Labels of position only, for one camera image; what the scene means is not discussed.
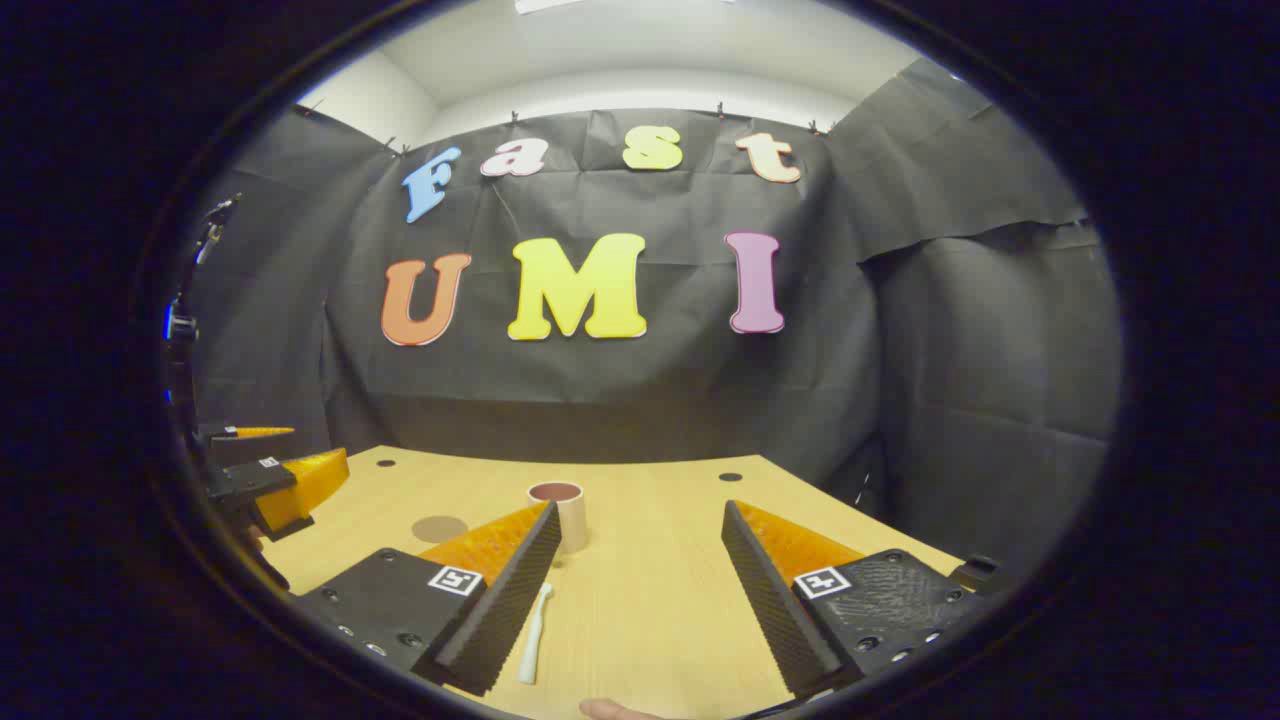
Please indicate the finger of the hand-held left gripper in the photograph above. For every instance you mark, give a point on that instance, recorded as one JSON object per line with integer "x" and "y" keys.
{"x": 245, "y": 480}
{"x": 222, "y": 448}

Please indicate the black backdrop cloth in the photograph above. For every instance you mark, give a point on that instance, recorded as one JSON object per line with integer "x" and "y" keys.
{"x": 650, "y": 380}

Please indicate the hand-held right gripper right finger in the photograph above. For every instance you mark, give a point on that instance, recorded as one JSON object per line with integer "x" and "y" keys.
{"x": 775, "y": 610}

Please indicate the beige cup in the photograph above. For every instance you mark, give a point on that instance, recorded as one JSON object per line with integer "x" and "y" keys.
{"x": 572, "y": 520}

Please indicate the wooden desktop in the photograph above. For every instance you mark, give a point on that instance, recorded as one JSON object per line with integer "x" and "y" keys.
{"x": 650, "y": 600}

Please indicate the white toothbrush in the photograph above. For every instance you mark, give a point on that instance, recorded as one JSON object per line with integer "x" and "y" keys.
{"x": 533, "y": 640}

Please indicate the white ceiling light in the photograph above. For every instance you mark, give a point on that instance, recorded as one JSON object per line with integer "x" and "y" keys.
{"x": 548, "y": 5}

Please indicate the round brown coaster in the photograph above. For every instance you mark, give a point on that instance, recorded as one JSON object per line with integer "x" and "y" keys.
{"x": 440, "y": 529}

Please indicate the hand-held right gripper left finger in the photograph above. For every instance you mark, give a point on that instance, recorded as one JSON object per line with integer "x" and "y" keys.
{"x": 500, "y": 610}

